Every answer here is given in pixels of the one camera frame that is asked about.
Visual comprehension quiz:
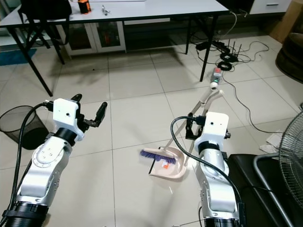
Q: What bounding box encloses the blue floor mat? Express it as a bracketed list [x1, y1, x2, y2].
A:
[0, 47, 38, 66]

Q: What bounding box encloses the grey floor cable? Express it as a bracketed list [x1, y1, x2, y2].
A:
[222, 76, 285, 136]

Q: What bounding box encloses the thin black floor cable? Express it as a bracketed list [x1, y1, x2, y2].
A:
[237, 40, 273, 62]

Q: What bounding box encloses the black wire mesh wastebasket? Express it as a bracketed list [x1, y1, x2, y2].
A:
[0, 106, 49, 150]

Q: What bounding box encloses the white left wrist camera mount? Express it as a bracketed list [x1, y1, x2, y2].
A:
[52, 98, 79, 141]

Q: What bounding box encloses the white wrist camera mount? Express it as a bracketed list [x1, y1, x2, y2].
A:
[198, 112, 229, 148]
[52, 98, 79, 141]

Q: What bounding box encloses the coiled black cable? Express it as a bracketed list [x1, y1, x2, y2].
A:
[218, 60, 238, 72]

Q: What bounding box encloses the crumpled white paper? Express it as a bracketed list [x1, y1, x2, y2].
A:
[260, 132, 285, 155]

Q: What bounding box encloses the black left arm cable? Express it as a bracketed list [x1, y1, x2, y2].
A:
[12, 102, 57, 224]

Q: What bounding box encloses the black bag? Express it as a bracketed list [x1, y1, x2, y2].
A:
[20, 0, 72, 23]

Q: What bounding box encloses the grey standing fan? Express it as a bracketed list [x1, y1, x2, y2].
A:
[278, 102, 303, 210]

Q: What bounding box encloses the white drawer unit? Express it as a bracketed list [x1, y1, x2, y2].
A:
[249, 0, 292, 15]

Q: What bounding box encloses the brown round sofa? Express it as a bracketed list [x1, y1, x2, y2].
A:
[276, 33, 303, 84]

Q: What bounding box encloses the white glass-door cabinet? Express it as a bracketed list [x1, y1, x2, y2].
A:
[54, 21, 126, 55]

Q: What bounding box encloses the orange and black device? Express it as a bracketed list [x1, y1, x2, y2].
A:
[78, 0, 91, 14]

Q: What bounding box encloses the grey box with red button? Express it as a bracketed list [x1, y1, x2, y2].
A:
[212, 67, 223, 86]

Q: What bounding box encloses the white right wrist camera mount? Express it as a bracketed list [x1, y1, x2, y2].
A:
[198, 112, 229, 148]

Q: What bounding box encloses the beige broom with purple bristles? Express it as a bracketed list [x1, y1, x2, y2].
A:
[141, 95, 213, 164]

